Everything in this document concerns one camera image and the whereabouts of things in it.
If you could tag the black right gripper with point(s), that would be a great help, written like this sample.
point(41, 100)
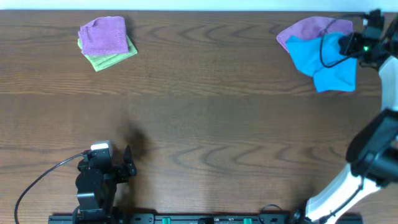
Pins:
point(347, 48)

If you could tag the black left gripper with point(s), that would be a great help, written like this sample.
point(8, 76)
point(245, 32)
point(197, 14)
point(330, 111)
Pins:
point(121, 170)

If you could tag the blue microfiber cloth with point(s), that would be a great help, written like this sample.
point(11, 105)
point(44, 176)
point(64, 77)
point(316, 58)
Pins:
point(313, 57)

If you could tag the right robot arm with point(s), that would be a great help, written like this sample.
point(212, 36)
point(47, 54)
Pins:
point(372, 154)

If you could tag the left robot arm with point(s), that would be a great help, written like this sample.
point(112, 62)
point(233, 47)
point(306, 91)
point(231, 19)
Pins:
point(97, 184)

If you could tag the crumpled purple cloth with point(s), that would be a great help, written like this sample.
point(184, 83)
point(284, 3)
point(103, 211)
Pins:
point(312, 27)

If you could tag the folded green cloth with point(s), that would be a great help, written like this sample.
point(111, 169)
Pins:
point(107, 59)

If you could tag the folded purple cloth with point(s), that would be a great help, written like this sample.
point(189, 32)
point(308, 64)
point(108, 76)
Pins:
point(104, 25)

